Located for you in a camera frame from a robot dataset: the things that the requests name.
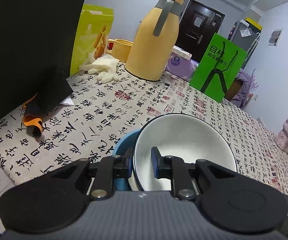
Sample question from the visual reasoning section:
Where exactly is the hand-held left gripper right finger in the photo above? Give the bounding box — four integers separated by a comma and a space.
151, 147, 246, 201

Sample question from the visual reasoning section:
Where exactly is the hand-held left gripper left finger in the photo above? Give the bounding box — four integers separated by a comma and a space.
42, 148, 134, 200

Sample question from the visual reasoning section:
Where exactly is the blue bowl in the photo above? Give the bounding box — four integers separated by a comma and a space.
112, 129, 141, 192

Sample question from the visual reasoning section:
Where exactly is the large white black-rimmed bowl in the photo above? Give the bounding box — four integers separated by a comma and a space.
133, 113, 238, 192

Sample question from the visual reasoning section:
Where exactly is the white paper sheet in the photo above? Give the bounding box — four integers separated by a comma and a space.
58, 95, 74, 106

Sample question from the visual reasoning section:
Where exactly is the purple tissue pack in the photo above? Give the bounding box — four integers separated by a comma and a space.
165, 52, 200, 82

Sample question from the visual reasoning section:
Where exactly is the wooden chair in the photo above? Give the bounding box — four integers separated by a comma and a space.
225, 79, 241, 100

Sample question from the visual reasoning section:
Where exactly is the yellow thermos jug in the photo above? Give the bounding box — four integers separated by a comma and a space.
125, 0, 184, 82

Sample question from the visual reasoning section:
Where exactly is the small white box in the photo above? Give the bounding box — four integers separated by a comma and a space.
171, 45, 192, 61

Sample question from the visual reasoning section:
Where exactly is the yellow mug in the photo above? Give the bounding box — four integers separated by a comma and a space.
108, 39, 134, 62

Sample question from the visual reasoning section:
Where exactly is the purple jacket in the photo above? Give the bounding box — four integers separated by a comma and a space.
230, 69, 253, 109

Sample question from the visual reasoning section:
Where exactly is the green paper bag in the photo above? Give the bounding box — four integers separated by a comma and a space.
189, 32, 248, 103

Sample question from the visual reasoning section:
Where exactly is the green snack box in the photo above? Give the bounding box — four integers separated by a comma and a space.
70, 4, 114, 77

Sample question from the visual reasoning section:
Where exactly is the dark entrance door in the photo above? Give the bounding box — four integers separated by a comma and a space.
176, 0, 225, 63

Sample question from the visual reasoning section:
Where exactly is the grey refrigerator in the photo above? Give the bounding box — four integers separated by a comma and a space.
228, 20, 260, 55

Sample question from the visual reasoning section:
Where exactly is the white umbrella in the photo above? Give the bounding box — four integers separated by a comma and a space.
249, 32, 261, 54

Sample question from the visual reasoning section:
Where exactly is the black monitor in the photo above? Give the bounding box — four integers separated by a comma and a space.
0, 0, 92, 128

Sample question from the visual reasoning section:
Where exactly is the yellow box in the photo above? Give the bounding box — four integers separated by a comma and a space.
244, 17, 263, 30

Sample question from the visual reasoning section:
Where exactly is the orange black strap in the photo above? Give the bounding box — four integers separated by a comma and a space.
22, 92, 44, 138

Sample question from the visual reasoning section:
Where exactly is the purple wall decal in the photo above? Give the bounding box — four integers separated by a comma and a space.
249, 67, 259, 97

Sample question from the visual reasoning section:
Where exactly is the wall picture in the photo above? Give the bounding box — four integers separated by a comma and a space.
269, 29, 283, 47

